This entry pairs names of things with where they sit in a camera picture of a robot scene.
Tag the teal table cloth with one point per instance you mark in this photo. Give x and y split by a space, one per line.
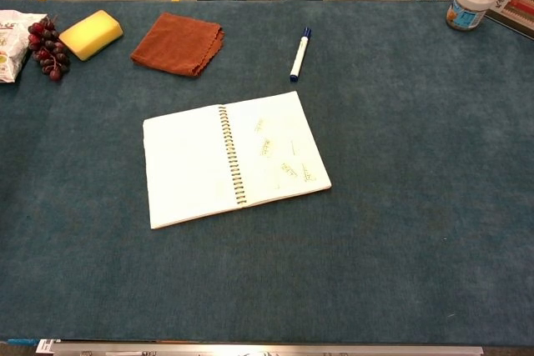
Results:
375 206

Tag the brown folded cloth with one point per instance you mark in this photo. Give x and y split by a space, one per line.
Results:
175 43

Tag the yellow spiral notebook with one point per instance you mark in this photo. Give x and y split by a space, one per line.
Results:
187 168

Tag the blue white marker pen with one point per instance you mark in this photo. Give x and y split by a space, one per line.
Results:
300 56

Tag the red grape bunch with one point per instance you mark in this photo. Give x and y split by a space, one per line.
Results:
48 49

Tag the aluminium frame rail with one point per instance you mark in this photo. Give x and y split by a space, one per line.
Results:
267 349

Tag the printed cardboard box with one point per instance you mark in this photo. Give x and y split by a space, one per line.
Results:
515 3

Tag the yellow sponge block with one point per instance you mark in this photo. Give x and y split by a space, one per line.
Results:
89 35

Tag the white lidded jar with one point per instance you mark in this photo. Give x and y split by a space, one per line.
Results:
471 3

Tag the white snack bag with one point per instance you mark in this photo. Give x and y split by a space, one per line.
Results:
10 43

